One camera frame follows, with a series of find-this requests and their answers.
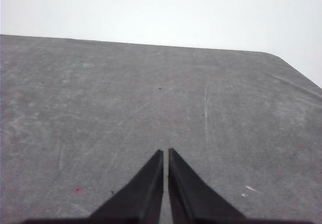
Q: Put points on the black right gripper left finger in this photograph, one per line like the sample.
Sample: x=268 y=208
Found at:
x=143 y=196

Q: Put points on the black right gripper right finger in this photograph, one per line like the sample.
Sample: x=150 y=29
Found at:
x=191 y=198

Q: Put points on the grey table cloth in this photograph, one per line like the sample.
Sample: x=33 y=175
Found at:
x=75 y=108

